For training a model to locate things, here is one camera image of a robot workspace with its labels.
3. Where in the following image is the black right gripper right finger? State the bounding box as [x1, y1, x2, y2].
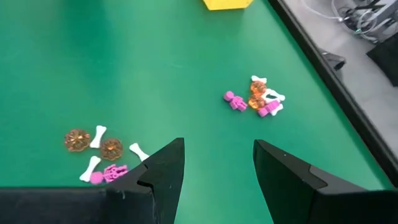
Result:
[252, 139, 398, 224]

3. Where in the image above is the black computer tower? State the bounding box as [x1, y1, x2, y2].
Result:
[366, 36, 398, 87]

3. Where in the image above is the black floor bracket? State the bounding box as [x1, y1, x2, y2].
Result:
[319, 49, 347, 71]

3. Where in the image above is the tangled cable bundle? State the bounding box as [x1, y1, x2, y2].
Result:
[331, 0, 398, 43]

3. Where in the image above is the orange plastic pumpkin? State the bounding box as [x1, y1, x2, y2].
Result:
[248, 94, 266, 110]
[250, 80, 267, 96]
[64, 128, 91, 152]
[99, 138, 124, 162]

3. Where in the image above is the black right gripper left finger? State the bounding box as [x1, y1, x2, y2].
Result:
[0, 138, 186, 224]

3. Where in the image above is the green table mat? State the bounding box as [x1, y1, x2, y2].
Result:
[0, 0, 394, 224]

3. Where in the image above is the yellow plastic basket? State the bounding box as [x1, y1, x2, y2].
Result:
[202, 0, 254, 11]

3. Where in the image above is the white cable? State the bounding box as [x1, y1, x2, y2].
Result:
[300, 0, 345, 22]

